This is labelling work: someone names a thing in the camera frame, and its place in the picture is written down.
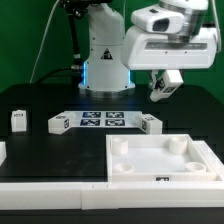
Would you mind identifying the white cable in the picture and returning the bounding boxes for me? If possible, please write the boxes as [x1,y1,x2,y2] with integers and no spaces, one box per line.
[29,0,63,84]

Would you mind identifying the white right fence wall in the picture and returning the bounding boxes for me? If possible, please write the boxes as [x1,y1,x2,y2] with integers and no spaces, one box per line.
[193,141,224,182]

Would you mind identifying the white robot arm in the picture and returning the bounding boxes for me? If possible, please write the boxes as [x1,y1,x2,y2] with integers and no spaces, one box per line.
[79,0,221,102]

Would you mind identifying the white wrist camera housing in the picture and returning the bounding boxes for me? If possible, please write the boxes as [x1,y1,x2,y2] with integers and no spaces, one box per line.
[131,5,184,34]

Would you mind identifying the white fence wall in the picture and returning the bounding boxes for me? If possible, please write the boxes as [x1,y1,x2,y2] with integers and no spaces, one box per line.
[0,182,224,210]
[193,141,224,182]

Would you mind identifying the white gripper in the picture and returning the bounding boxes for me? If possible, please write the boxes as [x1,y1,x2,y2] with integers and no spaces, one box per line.
[121,26,217,89]

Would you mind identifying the white sheet with tags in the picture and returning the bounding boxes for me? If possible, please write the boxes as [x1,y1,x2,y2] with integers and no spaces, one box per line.
[65,111,141,128]

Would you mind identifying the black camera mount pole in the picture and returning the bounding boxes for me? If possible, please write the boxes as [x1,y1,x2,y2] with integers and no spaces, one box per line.
[60,0,88,85]

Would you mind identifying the black cable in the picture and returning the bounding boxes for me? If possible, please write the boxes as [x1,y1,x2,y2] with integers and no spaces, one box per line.
[35,65,82,84]

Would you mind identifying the white square table top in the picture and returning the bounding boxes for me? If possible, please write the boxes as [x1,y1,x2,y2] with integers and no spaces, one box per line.
[106,134,217,182]

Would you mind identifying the white left fence stub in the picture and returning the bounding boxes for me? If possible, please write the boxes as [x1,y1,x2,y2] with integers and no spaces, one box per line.
[0,142,7,166]

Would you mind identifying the white front fence wall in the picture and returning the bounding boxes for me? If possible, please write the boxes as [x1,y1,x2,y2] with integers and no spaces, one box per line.
[0,182,224,210]

